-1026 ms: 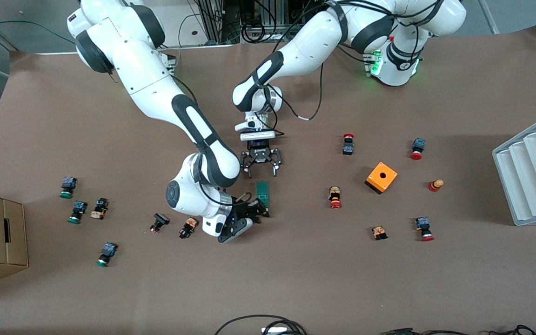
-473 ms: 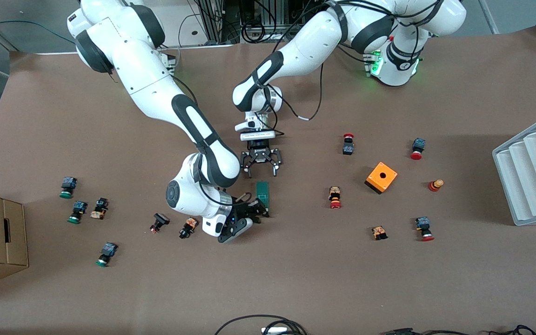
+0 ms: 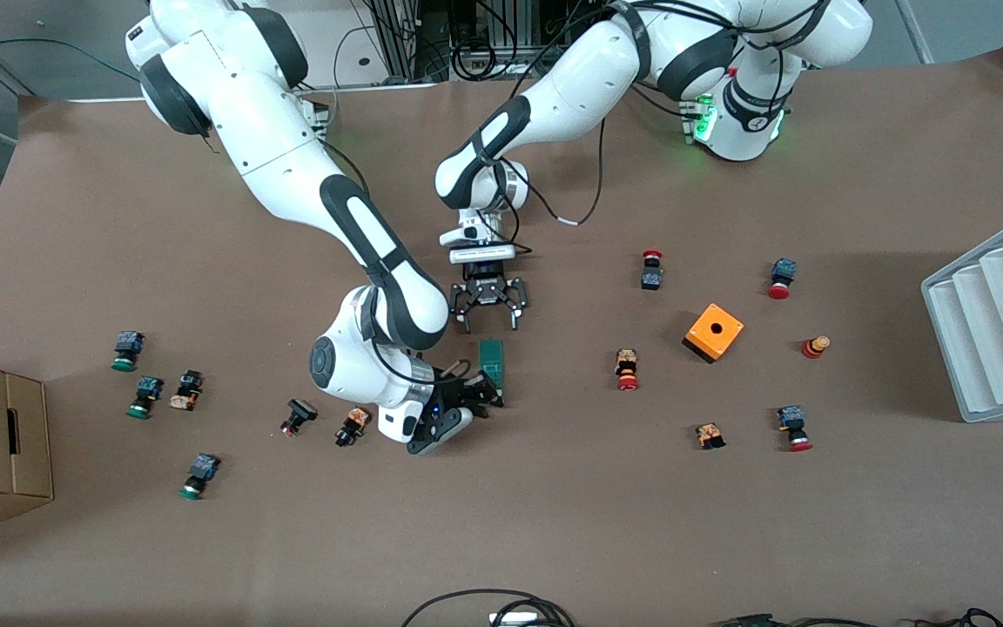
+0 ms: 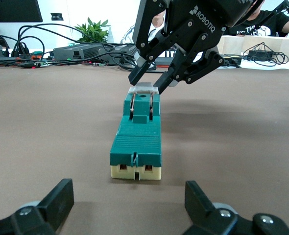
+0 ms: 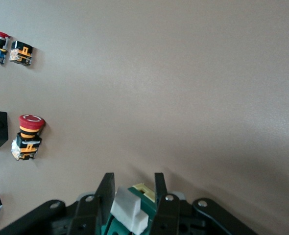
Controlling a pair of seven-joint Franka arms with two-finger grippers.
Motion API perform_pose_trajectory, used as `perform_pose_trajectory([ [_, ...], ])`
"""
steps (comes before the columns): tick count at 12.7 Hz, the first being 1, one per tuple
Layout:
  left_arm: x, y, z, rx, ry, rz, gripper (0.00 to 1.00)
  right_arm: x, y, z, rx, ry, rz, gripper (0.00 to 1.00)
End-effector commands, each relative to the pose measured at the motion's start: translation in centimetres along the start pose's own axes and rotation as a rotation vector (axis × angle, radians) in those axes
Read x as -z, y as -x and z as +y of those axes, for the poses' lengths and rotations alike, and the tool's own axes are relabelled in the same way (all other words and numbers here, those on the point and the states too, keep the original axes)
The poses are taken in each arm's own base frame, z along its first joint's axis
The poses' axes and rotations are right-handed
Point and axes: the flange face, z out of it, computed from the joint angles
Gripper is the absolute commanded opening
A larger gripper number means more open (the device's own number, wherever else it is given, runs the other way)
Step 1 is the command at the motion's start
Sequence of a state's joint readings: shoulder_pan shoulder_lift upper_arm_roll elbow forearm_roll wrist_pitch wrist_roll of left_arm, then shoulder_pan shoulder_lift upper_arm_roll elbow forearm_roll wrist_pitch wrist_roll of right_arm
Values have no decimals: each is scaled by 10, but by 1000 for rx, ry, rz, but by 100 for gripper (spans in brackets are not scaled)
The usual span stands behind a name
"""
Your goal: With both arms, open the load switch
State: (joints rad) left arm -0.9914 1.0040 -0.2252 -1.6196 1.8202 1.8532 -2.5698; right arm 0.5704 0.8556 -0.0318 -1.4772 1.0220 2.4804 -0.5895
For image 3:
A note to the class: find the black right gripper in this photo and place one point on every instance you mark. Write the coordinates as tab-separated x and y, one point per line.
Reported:
460	391

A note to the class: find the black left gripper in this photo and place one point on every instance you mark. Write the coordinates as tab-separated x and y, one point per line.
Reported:
488	290

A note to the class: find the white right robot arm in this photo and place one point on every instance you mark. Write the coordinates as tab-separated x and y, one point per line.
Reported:
349	357

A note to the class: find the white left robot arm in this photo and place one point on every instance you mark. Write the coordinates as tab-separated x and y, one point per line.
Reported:
571	87

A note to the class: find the red emergency stop button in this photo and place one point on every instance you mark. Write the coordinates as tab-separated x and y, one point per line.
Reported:
627	361

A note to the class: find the white plug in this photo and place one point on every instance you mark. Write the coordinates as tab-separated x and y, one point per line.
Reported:
514	619

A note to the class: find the orange black contact block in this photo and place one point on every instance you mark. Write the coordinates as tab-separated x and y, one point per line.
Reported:
710	434

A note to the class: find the aluminium equipment rack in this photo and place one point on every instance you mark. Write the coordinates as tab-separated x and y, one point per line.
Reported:
401	35

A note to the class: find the white panel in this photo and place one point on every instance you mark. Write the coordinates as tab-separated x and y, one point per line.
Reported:
340	43

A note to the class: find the red orange stop button head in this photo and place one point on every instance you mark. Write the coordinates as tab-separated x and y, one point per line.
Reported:
813	348

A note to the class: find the grey metal bar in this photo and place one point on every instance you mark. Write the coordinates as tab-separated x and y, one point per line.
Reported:
913	30

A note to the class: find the grey ribbed tray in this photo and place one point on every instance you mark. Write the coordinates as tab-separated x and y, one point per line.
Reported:
998	331

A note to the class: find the red push button switch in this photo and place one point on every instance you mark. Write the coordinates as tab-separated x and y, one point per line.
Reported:
790	418
784	270
651	279

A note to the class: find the orange button enclosure box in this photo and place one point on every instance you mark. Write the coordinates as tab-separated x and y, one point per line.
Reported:
719	329

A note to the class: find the green push button switch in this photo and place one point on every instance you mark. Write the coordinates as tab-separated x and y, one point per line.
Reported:
204	468
149	387
127	344

